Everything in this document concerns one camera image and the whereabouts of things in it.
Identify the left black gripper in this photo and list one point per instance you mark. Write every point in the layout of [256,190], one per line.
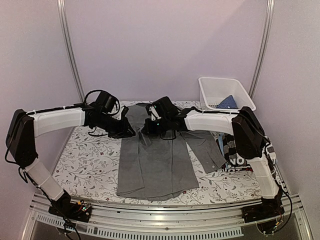
[124,132]

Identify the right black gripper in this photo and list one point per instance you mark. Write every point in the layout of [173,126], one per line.
[148,129]

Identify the grey long sleeve shirt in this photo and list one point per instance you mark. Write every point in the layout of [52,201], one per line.
[157,168]

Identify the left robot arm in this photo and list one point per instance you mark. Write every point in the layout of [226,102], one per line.
[104,113]

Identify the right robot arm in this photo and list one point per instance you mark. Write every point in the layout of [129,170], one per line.
[251,143]

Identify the floral patterned table cloth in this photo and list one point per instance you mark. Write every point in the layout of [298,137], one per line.
[88,169]

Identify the white plastic bin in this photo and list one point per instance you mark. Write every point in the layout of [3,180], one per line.
[214,90]

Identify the blue dotted cloth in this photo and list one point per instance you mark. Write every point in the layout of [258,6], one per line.
[228,103]

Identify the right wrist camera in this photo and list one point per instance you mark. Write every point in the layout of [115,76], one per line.
[151,109]

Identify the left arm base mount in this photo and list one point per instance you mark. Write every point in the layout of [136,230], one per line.
[78,211]

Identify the aluminium front rail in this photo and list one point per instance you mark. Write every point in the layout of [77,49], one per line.
[116,221]

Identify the left metal corner post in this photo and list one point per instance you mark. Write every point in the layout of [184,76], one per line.
[61,6]

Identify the metal corner post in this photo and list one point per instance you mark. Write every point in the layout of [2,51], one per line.
[61,6]
[270,4]

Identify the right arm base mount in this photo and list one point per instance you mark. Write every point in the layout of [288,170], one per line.
[268,208]

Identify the right metal corner post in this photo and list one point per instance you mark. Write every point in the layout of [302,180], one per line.
[270,4]

